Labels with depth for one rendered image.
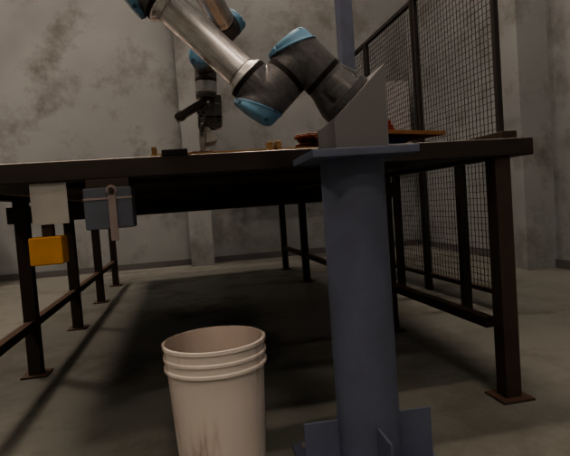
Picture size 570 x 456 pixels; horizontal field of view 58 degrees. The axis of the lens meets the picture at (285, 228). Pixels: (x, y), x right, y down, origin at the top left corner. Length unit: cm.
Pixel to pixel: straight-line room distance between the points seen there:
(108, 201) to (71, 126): 582
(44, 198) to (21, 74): 606
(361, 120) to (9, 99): 660
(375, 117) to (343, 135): 10
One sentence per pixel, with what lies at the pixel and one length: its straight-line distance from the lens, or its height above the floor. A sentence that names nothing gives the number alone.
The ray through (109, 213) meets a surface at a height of 75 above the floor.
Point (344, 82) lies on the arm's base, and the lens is 134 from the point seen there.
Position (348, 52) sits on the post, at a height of 179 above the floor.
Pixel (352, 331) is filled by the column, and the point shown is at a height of 41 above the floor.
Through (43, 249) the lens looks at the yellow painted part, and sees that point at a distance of 160.
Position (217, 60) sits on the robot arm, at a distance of 136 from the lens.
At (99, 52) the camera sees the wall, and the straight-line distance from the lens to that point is 749.
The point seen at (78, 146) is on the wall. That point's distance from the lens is 731.
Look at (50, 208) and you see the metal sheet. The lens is 162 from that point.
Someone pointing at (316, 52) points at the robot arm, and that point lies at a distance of 136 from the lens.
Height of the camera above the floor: 75
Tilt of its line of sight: 3 degrees down
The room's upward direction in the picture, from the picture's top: 4 degrees counter-clockwise
